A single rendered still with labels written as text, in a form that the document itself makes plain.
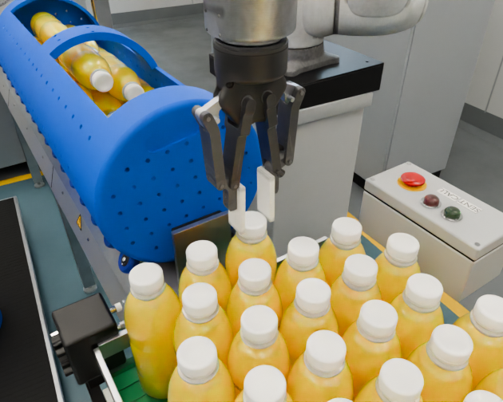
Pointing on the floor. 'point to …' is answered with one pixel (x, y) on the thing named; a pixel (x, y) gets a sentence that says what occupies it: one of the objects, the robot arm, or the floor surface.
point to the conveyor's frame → (99, 394)
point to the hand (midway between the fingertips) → (251, 201)
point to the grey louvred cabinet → (418, 87)
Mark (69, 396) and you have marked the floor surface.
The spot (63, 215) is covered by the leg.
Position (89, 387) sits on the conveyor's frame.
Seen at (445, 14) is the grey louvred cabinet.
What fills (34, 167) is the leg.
